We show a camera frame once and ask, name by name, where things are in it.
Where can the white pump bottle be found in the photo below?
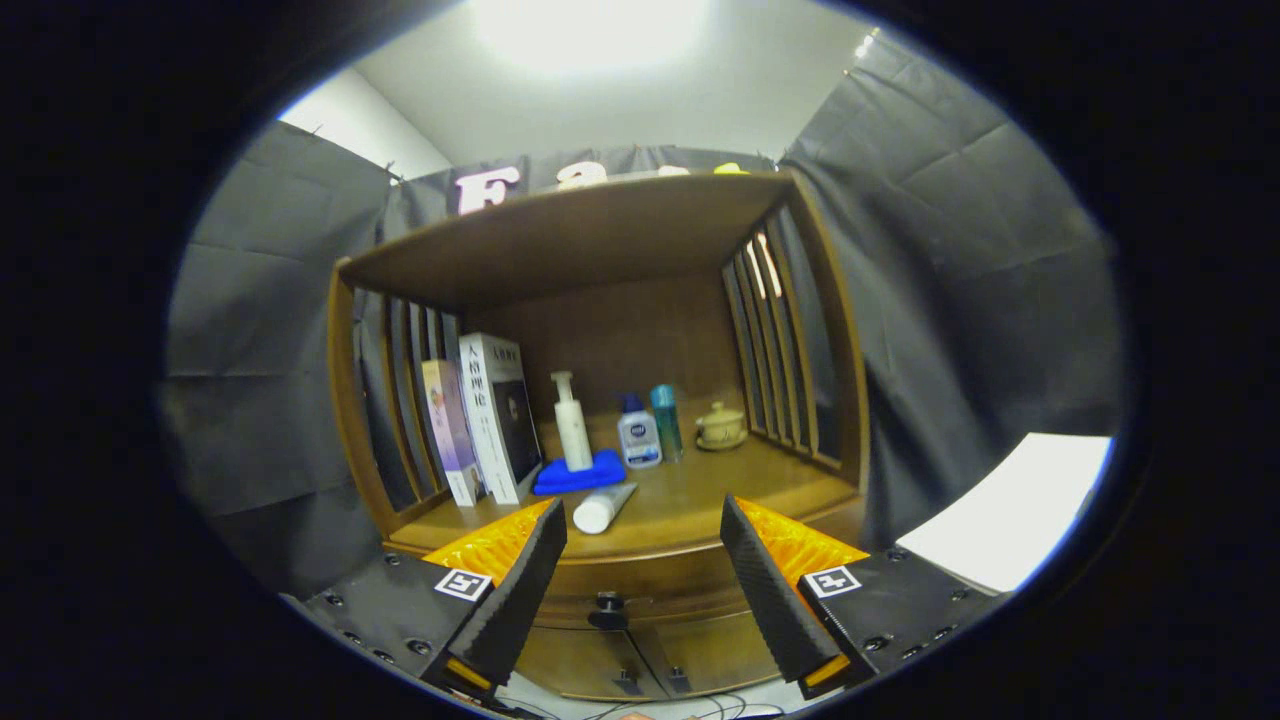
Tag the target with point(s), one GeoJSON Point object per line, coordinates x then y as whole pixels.
{"type": "Point", "coordinates": [574, 430]}

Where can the wooden cabinet door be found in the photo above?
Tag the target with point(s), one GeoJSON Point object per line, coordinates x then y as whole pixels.
{"type": "Point", "coordinates": [570, 660]}
{"type": "Point", "coordinates": [720, 650]}

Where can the black drawer knob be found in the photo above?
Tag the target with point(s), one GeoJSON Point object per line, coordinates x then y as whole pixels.
{"type": "Point", "coordinates": [608, 612]}

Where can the wooden cabinet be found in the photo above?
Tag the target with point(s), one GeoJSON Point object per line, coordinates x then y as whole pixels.
{"type": "Point", "coordinates": [620, 330]}

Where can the yellow saucer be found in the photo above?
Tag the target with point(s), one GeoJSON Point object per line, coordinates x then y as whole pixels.
{"type": "Point", "coordinates": [722, 446]}

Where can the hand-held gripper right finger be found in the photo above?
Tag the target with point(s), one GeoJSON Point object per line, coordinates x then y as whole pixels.
{"type": "Point", "coordinates": [770, 600]}

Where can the wooden countertop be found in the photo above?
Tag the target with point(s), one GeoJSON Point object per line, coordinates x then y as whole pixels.
{"type": "Point", "coordinates": [700, 490]}

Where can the thin purple book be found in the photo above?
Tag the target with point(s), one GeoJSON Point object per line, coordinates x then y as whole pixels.
{"type": "Point", "coordinates": [450, 430]}

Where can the thick white book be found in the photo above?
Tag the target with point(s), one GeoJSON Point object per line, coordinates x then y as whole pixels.
{"type": "Point", "coordinates": [480, 410]}

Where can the slim teal bottle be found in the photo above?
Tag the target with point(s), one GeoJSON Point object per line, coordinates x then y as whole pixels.
{"type": "Point", "coordinates": [667, 425]}

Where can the white bottle blue cap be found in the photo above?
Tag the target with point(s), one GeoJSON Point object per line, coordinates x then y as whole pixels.
{"type": "Point", "coordinates": [640, 440]}

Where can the black backdrop cloth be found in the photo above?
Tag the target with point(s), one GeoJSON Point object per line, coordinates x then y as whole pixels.
{"type": "Point", "coordinates": [950, 250]}

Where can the white tube green end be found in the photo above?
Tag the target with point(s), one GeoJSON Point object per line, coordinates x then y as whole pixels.
{"type": "Point", "coordinates": [600, 512]}

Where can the white flat board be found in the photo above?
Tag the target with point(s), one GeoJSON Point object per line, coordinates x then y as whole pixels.
{"type": "Point", "coordinates": [1020, 510]}

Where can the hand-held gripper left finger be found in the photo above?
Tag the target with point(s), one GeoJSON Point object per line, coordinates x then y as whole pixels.
{"type": "Point", "coordinates": [520, 600]}

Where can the wooden drawer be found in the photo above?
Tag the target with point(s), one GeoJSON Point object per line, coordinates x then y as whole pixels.
{"type": "Point", "coordinates": [660, 580]}

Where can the yellow lidded teacup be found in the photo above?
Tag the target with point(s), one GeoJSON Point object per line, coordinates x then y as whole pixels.
{"type": "Point", "coordinates": [722, 425]}

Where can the blue folded cloth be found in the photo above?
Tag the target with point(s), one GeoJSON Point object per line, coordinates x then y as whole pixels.
{"type": "Point", "coordinates": [560, 478]}

